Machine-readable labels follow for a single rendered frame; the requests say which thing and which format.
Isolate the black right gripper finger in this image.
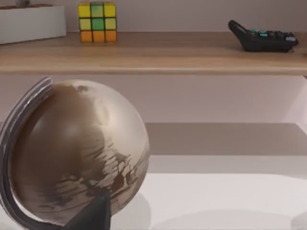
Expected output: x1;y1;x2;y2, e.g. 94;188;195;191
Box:
65;191;112;230

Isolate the brown globe with grey stand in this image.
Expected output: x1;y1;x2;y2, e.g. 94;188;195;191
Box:
0;76;151;227

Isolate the colourful puzzle cube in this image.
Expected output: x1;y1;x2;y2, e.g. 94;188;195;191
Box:
77;1;118;44

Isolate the white rectangular planter box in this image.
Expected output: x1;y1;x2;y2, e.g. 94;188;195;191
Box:
0;0;67;46

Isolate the wooden shelf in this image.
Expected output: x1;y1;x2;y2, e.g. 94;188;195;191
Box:
0;30;307;76

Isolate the black calculator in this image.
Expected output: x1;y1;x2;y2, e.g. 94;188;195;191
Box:
227;20;299;53

